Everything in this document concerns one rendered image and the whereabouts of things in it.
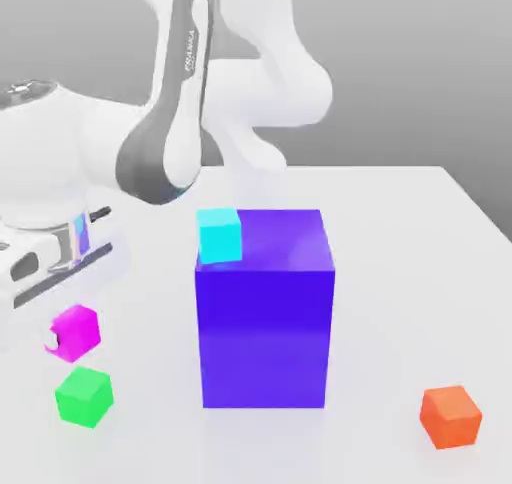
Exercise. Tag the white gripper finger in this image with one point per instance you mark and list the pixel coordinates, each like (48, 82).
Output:
(52, 339)

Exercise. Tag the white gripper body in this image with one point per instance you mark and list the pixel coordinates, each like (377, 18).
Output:
(60, 284)

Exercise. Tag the small magenta cube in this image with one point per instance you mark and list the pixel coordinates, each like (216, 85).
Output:
(78, 332)

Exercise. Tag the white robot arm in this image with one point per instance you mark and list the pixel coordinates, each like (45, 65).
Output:
(276, 92)

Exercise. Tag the small green cube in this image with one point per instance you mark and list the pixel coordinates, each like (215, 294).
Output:
(84, 398)

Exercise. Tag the small cyan cube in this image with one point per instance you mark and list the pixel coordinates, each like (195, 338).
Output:
(220, 236)

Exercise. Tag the small orange cube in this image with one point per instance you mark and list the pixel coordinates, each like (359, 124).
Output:
(451, 418)

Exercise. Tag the large purple box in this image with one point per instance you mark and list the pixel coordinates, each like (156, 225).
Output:
(264, 332)

